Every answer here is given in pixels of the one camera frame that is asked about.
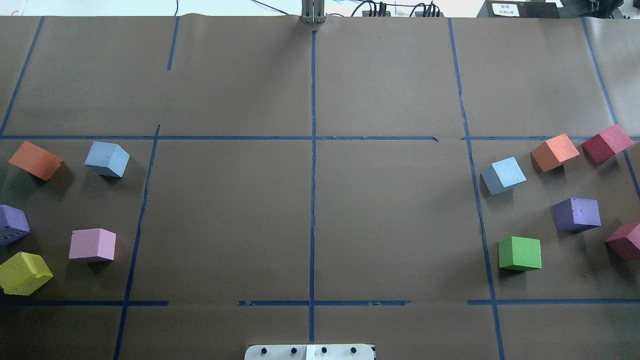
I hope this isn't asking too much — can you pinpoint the aluminium frame post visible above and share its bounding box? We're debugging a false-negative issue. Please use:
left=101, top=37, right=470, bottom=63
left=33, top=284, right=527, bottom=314
left=301, top=0, right=326, bottom=24

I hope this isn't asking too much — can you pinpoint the red foam block far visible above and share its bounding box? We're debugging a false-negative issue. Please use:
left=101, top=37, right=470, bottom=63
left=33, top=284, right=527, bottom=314
left=582, top=124, right=633, bottom=164

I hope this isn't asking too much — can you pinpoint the orange foam block right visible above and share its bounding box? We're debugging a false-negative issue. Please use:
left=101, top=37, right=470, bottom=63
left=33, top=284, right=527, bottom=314
left=530, top=133, right=579, bottom=173

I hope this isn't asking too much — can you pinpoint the orange foam block left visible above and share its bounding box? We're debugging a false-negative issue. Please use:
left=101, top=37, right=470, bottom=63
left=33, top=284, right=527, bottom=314
left=8, top=141, right=63, bottom=182

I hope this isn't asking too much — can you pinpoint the purple foam block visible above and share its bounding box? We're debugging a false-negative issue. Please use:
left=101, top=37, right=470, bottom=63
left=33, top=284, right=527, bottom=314
left=552, top=197, right=602, bottom=233
left=0, top=204, right=31, bottom=246

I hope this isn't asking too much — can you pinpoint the purple foam block left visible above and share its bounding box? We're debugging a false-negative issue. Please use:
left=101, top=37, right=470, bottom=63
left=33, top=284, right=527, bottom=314
left=0, top=204, right=31, bottom=246

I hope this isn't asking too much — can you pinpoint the purple foam block right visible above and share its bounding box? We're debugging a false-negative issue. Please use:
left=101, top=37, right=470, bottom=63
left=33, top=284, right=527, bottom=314
left=552, top=197, right=602, bottom=233

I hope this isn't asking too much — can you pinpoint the red foam block near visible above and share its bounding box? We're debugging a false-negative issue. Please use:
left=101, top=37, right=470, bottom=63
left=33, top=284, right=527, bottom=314
left=605, top=222, right=640, bottom=262

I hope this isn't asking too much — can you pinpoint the power strip right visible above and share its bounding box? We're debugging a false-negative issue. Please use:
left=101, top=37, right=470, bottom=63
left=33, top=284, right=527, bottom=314
left=409, top=2, right=444, bottom=18

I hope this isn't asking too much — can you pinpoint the pink foam block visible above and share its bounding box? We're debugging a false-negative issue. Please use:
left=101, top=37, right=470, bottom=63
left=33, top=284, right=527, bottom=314
left=68, top=228, right=117, bottom=263

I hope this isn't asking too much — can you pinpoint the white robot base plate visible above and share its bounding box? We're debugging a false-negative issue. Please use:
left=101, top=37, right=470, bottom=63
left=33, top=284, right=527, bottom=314
left=244, top=343, right=377, bottom=360

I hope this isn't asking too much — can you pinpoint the green foam block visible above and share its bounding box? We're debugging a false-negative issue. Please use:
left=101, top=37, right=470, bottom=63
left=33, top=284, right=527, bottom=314
left=497, top=235, right=543, bottom=272

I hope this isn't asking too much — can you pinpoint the red foam block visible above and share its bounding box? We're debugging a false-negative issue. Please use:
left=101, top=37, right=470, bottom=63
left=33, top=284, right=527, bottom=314
left=605, top=222, right=640, bottom=262
left=582, top=124, right=633, bottom=164

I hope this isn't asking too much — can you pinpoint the power strip left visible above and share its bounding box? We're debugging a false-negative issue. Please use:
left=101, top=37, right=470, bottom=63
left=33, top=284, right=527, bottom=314
left=361, top=2, right=392, bottom=18

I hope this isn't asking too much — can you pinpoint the black box with label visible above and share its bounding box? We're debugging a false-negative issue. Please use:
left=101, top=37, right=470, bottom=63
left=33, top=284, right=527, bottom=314
left=476, top=0, right=560, bottom=19

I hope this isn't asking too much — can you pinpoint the orange foam block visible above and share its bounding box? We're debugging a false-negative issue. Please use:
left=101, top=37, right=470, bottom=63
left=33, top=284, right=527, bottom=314
left=8, top=141, right=63, bottom=182
left=530, top=133, right=579, bottom=173

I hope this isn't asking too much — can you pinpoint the power strip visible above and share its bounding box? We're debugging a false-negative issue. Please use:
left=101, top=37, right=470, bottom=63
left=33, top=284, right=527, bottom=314
left=361, top=2, right=392, bottom=18
left=409, top=2, right=444, bottom=18

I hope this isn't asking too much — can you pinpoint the yellow foam block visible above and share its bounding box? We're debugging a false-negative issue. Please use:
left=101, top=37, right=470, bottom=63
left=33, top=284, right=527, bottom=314
left=0, top=251, right=54, bottom=296

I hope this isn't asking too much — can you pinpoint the light blue block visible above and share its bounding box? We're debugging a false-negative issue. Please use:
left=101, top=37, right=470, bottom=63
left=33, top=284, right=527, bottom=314
left=84, top=141, right=130, bottom=178
left=480, top=157, right=527, bottom=196

